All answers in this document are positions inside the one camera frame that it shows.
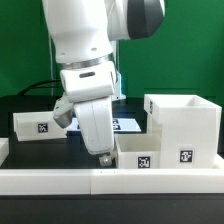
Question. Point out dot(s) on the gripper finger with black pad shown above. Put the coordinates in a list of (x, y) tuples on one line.
[(107, 159)]

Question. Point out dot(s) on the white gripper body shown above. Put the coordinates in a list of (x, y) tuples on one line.
[(94, 119)]

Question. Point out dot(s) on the white front drawer box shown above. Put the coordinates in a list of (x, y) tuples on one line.
[(137, 151)]

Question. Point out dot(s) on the white drawer box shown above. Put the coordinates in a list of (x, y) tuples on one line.
[(30, 126), (137, 151)]

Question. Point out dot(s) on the white drawer cabinet frame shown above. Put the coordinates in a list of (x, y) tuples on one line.
[(187, 127)]

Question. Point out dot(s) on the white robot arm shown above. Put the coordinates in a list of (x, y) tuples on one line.
[(83, 32)]

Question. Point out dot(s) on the white rear drawer box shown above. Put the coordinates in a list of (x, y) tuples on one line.
[(30, 126)]

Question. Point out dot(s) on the white fiducial marker sheet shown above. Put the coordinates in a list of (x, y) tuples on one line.
[(119, 125)]

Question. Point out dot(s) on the white fence wall frame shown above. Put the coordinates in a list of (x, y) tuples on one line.
[(108, 181)]

